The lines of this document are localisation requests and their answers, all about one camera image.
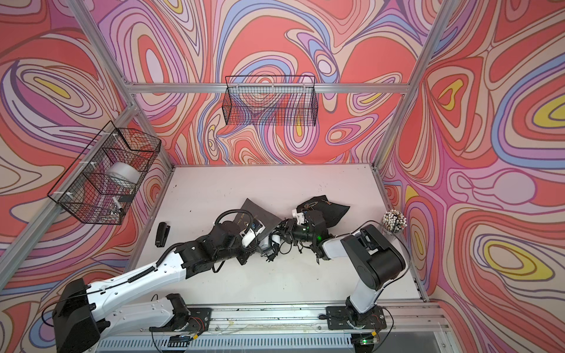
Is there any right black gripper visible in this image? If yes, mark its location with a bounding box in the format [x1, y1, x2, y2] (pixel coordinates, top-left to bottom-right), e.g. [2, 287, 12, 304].
[271, 218, 316, 246]

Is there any black hair dryer pouch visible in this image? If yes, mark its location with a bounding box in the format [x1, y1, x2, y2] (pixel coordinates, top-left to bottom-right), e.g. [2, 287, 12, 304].
[297, 195, 350, 228]

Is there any grey hair dryer pouch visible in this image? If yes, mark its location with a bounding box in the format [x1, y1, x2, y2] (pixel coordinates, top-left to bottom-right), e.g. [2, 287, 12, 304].
[234, 199, 282, 241]

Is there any white hair dryer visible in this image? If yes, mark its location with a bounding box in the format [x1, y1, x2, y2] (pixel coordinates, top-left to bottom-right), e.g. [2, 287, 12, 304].
[243, 229, 286, 262]

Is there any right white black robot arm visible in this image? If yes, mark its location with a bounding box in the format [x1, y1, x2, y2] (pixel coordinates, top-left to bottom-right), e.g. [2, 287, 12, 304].
[276, 210, 408, 317]

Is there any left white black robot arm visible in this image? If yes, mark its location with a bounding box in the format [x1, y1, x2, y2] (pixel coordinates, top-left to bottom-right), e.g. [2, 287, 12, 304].
[51, 220, 265, 352]

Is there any metal cup of pencils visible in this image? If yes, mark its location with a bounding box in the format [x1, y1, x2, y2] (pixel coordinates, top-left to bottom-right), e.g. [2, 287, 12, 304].
[382, 210, 408, 234]

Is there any silver tape roll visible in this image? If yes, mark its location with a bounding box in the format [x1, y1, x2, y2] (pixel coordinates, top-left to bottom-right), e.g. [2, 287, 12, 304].
[105, 162, 141, 185]

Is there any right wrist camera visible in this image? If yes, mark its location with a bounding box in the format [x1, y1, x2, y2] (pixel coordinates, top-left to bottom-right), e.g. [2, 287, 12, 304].
[292, 209, 306, 225]

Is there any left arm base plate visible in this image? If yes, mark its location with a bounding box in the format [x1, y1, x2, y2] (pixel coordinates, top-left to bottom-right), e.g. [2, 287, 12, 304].
[149, 307, 212, 334]

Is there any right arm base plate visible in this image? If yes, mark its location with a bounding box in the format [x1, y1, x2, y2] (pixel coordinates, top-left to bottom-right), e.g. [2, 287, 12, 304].
[319, 306, 388, 332]

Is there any left black wire basket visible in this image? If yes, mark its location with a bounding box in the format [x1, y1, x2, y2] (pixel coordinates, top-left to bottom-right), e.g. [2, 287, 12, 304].
[47, 122, 161, 225]

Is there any black wire basket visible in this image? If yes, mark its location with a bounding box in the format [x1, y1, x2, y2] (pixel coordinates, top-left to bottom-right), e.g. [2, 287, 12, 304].
[222, 74, 319, 127]
[47, 122, 161, 225]

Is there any back black wire basket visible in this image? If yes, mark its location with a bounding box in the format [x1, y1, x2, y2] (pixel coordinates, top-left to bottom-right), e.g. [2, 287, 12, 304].
[222, 74, 319, 127]

